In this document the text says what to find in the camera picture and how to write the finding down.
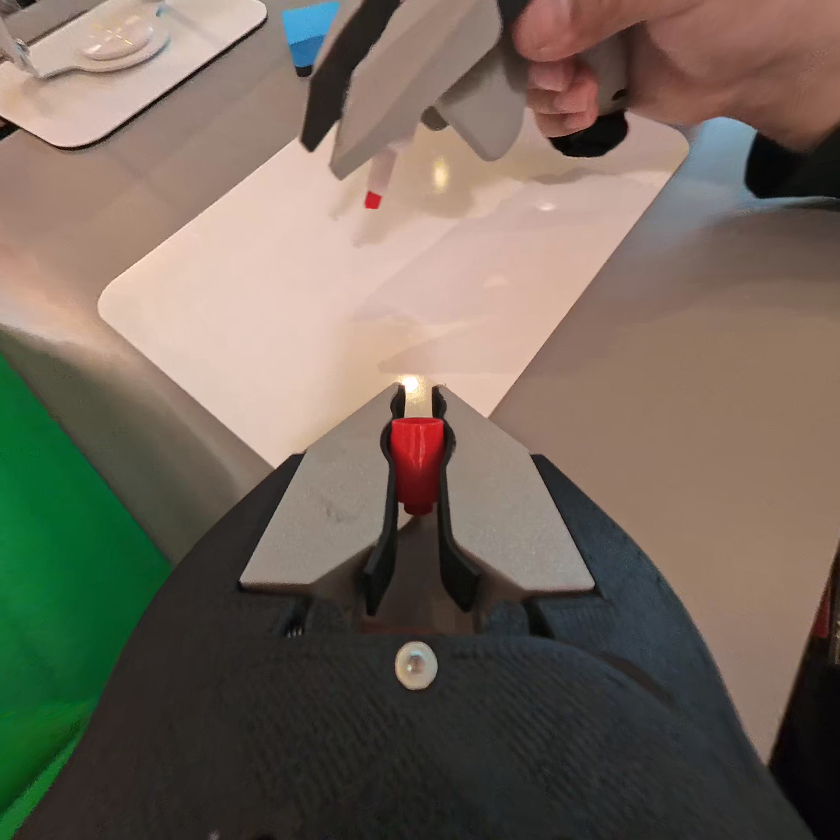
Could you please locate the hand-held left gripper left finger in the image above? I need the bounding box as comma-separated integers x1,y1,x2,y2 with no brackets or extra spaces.
239,384,406,616

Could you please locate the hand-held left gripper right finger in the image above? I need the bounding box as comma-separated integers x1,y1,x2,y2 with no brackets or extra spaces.
432,385,596,611

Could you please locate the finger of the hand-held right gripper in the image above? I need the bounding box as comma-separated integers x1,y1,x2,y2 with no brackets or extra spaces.
422,56,527,163
301,0,501,181

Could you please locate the blue eraser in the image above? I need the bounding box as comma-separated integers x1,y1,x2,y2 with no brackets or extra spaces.
282,0,342,77

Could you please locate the red dry-erase marker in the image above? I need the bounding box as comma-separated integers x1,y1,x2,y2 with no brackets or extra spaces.
364,144,400,211

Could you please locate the red marker cap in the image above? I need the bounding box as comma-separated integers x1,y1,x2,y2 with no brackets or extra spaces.
390,416,444,515

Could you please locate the white whiteboard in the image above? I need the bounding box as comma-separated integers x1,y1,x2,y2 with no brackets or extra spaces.
97,118,690,468

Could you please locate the person's right hand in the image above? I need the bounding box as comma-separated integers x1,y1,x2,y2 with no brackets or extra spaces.
512,0,840,153

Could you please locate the green plastic bin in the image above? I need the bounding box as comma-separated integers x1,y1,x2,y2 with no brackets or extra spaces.
0,354,173,840

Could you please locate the clear acrylic stand foot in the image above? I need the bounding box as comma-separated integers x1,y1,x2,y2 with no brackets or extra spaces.
0,0,173,80

